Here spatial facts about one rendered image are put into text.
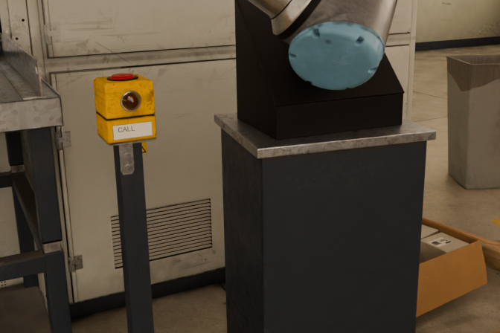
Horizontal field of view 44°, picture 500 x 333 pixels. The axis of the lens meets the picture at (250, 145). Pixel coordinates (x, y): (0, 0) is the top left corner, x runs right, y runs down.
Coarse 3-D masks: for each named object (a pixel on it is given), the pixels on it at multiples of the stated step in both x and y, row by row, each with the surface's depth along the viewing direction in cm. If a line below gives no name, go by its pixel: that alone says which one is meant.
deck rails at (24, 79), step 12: (12, 48) 149; (0, 60) 165; (12, 60) 152; (24, 60) 129; (36, 60) 111; (12, 72) 143; (24, 72) 132; (36, 72) 115; (12, 84) 126; (24, 84) 126; (36, 84) 116; (24, 96) 113; (36, 96) 113
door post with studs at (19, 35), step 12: (0, 0) 168; (12, 0) 169; (24, 0) 170; (0, 12) 169; (12, 12) 170; (24, 12) 171; (12, 24) 170; (24, 24) 172; (12, 36) 171; (24, 36) 172; (24, 48) 173
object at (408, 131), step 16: (224, 128) 134; (240, 128) 129; (384, 128) 126; (400, 128) 126; (416, 128) 126; (256, 144) 116; (272, 144) 116; (288, 144) 115; (304, 144) 116; (320, 144) 117; (336, 144) 118; (352, 144) 119; (368, 144) 120; (384, 144) 121
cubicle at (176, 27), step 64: (64, 0) 173; (128, 0) 181; (192, 0) 190; (64, 64) 179; (128, 64) 188; (192, 64) 195; (64, 128) 181; (192, 128) 200; (64, 192) 186; (192, 192) 205; (64, 256) 193; (192, 256) 211
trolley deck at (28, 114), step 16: (0, 80) 134; (0, 96) 116; (16, 96) 115; (48, 96) 115; (0, 112) 110; (16, 112) 111; (32, 112) 112; (48, 112) 114; (0, 128) 111; (16, 128) 112; (32, 128) 113
